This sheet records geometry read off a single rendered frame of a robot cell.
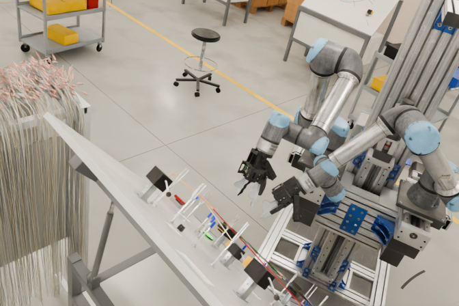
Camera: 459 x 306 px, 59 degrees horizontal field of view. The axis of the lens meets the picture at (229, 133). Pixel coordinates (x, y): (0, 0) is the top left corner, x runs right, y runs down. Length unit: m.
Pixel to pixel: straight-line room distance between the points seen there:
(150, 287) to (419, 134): 1.21
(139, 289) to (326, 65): 1.20
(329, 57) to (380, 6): 4.24
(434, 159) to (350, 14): 4.37
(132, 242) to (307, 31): 4.19
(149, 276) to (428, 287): 2.33
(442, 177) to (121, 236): 2.11
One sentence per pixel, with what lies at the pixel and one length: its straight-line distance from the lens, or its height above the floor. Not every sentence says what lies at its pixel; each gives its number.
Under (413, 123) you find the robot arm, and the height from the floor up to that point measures 1.65.
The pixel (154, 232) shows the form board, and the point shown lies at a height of 1.63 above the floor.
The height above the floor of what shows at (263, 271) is 1.53.
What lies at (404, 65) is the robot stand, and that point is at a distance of 2.05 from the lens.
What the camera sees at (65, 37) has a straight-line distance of 5.27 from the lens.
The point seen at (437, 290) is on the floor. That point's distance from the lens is 3.62.
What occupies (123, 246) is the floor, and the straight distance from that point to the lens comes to 3.01.
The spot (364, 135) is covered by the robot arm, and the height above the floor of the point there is 1.49.
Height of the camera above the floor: 2.29
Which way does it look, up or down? 32 degrees down
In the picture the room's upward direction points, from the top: 13 degrees clockwise
